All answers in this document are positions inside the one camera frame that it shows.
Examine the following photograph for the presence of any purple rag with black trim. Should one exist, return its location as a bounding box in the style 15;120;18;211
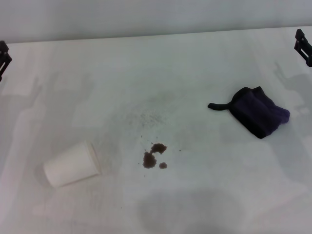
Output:
207;86;291;139

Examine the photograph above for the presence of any dark brown liquid stain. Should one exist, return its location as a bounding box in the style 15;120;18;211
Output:
142;143;168;170

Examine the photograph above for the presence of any white paper cup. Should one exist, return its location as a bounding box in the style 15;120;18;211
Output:
43;140;103;188

